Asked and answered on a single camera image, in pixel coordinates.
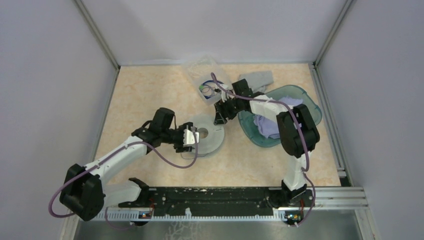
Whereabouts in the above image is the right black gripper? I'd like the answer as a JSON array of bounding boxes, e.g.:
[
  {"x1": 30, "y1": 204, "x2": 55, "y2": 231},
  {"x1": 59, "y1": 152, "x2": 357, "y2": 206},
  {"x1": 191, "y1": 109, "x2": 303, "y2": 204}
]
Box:
[{"x1": 214, "y1": 95, "x2": 242, "y2": 126}]

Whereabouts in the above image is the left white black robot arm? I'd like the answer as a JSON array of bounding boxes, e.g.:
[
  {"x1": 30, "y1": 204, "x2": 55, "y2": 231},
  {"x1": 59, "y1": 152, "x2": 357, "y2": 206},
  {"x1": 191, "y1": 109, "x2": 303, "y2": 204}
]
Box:
[{"x1": 52, "y1": 107, "x2": 200, "y2": 221}]

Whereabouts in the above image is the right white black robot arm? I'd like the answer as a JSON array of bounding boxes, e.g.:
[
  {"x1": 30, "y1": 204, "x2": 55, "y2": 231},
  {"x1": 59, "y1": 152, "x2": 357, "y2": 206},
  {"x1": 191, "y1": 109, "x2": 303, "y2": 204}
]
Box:
[{"x1": 211, "y1": 74, "x2": 320, "y2": 206}]

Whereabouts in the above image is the teal plastic basin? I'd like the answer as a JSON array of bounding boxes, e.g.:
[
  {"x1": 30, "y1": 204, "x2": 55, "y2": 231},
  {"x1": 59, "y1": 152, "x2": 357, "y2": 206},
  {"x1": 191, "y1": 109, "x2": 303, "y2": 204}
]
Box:
[{"x1": 237, "y1": 85, "x2": 322, "y2": 148}]

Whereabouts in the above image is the clear plastic container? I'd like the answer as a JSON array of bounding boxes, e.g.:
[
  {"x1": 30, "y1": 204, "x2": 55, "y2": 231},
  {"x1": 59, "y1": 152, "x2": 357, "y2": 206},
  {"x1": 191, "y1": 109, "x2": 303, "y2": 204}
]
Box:
[{"x1": 181, "y1": 54, "x2": 232, "y2": 105}]

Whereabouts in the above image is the lavender cloth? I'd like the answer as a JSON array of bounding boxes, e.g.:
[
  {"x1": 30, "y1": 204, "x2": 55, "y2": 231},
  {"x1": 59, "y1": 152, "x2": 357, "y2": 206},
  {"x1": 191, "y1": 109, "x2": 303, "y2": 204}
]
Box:
[{"x1": 253, "y1": 96, "x2": 303, "y2": 139}]

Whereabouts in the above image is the grey towel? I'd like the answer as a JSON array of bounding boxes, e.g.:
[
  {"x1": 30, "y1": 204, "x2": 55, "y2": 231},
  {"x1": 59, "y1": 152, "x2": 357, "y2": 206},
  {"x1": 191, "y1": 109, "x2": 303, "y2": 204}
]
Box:
[{"x1": 238, "y1": 70, "x2": 274, "y2": 93}]

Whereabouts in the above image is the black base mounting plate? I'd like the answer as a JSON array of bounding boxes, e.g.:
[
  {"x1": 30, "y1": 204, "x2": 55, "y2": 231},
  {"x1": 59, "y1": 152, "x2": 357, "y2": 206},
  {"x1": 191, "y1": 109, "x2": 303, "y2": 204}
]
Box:
[{"x1": 118, "y1": 187, "x2": 313, "y2": 217}]

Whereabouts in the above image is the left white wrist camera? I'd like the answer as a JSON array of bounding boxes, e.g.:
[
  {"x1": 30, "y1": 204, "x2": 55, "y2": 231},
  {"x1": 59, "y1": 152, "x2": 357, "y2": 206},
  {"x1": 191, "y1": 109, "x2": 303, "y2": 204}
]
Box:
[{"x1": 183, "y1": 128, "x2": 200, "y2": 146}]

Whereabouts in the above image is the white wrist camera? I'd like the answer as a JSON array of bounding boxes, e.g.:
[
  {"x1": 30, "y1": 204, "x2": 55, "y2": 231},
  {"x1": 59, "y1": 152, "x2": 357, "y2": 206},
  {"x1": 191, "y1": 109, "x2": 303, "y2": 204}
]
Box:
[
  {"x1": 183, "y1": 128, "x2": 200, "y2": 146},
  {"x1": 217, "y1": 83, "x2": 232, "y2": 103}
]

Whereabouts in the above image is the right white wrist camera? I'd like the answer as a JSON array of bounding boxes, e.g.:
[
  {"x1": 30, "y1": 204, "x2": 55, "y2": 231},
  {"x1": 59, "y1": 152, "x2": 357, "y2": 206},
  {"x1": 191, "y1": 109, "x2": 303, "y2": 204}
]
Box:
[{"x1": 217, "y1": 83, "x2": 232, "y2": 103}]

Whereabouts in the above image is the coiled blue cable in container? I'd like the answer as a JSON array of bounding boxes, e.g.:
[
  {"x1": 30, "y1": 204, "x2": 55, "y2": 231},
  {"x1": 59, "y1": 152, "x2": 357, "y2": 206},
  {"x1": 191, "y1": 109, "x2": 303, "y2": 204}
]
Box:
[{"x1": 198, "y1": 80, "x2": 221, "y2": 100}]

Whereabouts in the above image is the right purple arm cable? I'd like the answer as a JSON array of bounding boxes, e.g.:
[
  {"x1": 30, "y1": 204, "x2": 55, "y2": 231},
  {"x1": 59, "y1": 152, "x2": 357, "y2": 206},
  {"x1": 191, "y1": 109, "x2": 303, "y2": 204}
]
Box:
[{"x1": 210, "y1": 72, "x2": 316, "y2": 228}]

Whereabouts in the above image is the white slotted cable duct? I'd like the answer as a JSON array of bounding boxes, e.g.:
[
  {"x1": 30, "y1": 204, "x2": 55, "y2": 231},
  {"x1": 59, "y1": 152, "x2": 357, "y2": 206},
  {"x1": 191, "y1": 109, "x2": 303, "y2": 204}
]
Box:
[{"x1": 92, "y1": 208, "x2": 288, "y2": 223}]

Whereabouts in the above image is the aluminium frame rail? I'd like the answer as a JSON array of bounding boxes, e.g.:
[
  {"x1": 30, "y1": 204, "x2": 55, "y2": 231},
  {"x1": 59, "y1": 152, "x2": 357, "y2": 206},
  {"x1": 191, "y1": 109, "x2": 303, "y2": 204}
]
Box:
[{"x1": 314, "y1": 186, "x2": 369, "y2": 210}]

